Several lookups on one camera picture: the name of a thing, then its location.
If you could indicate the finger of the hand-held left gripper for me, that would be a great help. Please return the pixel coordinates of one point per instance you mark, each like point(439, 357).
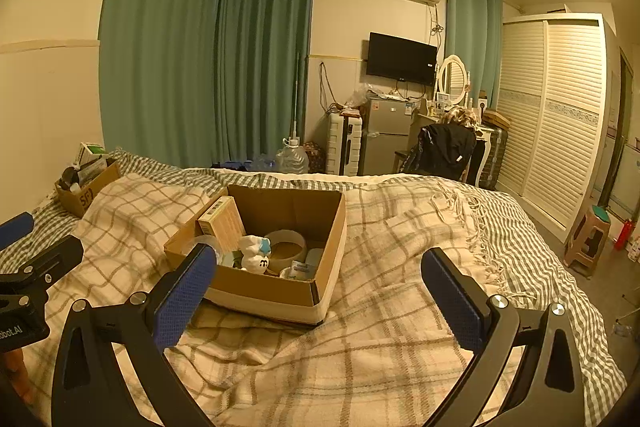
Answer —
point(50, 259)
point(15, 228)

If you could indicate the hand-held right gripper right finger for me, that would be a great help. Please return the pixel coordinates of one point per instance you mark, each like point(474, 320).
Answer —
point(455, 302)

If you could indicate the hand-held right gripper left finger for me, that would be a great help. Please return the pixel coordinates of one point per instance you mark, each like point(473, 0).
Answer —
point(182, 302)

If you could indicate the clear plastic jar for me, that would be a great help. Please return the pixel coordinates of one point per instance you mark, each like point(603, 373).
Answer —
point(202, 244)

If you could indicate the white toy figure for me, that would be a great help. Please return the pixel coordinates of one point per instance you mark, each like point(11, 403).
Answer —
point(256, 257)

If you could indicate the large cardboard box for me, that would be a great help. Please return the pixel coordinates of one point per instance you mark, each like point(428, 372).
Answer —
point(270, 302)

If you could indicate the yellow paper box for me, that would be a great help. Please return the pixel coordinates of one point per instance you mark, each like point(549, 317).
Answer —
point(222, 219)

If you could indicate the blue white sachet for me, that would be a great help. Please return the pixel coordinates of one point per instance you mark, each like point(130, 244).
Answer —
point(296, 268)

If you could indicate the white tape roll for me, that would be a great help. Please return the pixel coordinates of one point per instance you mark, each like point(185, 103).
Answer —
point(295, 244)

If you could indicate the person's left hand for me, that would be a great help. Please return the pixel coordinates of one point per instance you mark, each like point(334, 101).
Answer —
point(12, 377)

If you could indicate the small cardboard box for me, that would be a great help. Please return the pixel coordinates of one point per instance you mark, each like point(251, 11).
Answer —
point(82, 202)

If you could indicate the black round container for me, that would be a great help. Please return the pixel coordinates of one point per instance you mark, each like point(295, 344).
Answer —
point(69, 179)

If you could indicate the green checked bedsheet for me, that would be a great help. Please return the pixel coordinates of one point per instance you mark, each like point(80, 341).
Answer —
point(540, 252)

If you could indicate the green white carton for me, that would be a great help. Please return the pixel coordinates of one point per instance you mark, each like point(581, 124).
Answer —
point(92, 152)

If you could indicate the plastic stool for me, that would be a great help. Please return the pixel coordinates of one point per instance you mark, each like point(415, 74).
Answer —
point(587, 237)

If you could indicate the black jacket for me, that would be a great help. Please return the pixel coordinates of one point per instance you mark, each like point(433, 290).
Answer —
point(442, 152)

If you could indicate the brown suitcase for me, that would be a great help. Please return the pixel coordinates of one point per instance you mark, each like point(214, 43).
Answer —
point(495, 152)

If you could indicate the grey small fridge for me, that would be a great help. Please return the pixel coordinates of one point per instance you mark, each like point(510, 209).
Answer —
point(387, 137)

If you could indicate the large clear water bottle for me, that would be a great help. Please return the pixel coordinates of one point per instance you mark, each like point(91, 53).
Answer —
point(292, 159)

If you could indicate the red fire extinguisher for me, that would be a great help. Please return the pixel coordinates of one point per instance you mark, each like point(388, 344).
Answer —
point(624, 234)

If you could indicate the blonde wig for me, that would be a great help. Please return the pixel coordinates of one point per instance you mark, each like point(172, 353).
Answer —
point(464, 117)

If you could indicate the white ribbed suitcase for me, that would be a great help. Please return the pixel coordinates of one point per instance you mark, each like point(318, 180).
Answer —
point(344, 144)

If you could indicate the white louvred wardrobe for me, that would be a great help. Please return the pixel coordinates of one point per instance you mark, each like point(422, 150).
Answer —
point(555, 122)

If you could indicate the white oval vanity mirror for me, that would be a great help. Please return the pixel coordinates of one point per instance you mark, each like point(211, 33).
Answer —
point(452, 77)

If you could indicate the clear plastic bag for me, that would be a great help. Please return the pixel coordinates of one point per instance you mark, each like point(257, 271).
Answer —
point(360, 94)

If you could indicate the white pole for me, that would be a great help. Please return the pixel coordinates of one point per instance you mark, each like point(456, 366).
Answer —
point(296, 97)

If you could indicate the green curtain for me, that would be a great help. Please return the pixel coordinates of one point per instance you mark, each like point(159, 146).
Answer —
point(265, 57)
point(155, 37)
point(472, 32)

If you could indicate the black wall television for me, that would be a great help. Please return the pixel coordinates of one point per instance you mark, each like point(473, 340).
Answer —
point(401, 58)

